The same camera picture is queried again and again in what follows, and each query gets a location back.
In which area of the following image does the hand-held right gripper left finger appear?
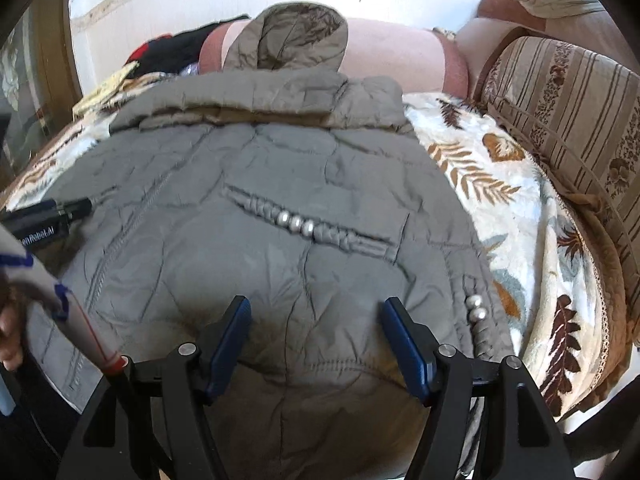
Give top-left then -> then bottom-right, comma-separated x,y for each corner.
57,296 -> 252,480

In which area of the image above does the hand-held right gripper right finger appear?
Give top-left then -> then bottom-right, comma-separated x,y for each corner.
381,296 -> 583,480

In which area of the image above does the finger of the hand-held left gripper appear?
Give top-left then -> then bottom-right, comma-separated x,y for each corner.
55,196 -> 96,221

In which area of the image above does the grey quilted hooded jacket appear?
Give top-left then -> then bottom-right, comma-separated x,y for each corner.
20,2 -> 516,480

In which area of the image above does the person's left hand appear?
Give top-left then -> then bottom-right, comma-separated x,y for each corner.
0,302 -> 25,372

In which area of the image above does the pale yellow cloth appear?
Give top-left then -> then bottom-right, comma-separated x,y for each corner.
72,62 -> 141,116

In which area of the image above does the wooden stained glass door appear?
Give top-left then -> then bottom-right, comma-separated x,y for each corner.
0,0 -> 83,181

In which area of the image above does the red cloth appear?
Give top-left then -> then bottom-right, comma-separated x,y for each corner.
124,42 -> 151,68

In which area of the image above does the black clothing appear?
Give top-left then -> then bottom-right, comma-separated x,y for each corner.
137,14 -> 251,76

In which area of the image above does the cream leaf print blanket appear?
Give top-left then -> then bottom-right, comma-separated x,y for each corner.
0,72 -> 631,421

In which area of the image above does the striped floral sofa cushion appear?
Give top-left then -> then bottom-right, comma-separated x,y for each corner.
480,35 -> 640,351

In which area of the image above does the pink bolster cushion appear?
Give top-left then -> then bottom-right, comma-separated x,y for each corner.
199,17 -> 468,98

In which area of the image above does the pink brown sofa cushion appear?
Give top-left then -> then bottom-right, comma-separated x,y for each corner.
457,0 -> 626,101

